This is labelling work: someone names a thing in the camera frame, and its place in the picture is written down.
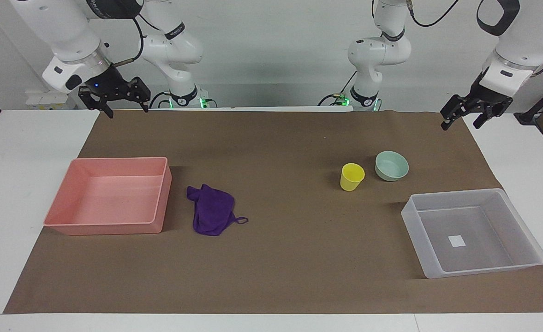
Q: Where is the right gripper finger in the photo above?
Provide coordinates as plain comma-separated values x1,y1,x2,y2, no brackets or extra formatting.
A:
127,77,151,113
78,86,114,119

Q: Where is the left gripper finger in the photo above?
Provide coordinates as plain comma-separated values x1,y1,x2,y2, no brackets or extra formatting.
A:
440,94,475,131
472,102,503,130

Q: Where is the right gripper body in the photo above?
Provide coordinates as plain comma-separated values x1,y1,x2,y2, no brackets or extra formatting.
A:
85,65,136,101

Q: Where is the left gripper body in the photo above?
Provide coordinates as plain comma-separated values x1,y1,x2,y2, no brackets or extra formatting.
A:
470,74,514,111

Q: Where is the light green bowl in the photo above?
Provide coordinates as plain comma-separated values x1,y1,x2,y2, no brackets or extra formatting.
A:
375,151,410,182

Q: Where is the pink plastic bin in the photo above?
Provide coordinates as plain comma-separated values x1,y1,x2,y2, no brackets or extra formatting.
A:
43,157,173,236

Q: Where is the clear plastic bin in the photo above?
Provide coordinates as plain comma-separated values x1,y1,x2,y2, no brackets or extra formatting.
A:
401,188,543,279

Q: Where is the yellow plastic cup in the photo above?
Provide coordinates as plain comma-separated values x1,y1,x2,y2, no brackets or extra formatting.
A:
340,163,365,192

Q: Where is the purple cloth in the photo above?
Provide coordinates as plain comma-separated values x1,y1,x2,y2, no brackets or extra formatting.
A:
187,184,249,237

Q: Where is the black cable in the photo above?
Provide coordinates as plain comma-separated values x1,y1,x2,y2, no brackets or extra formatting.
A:
317,69,360,107
406,0,460,28
113,16,145,68
149,91,174,109

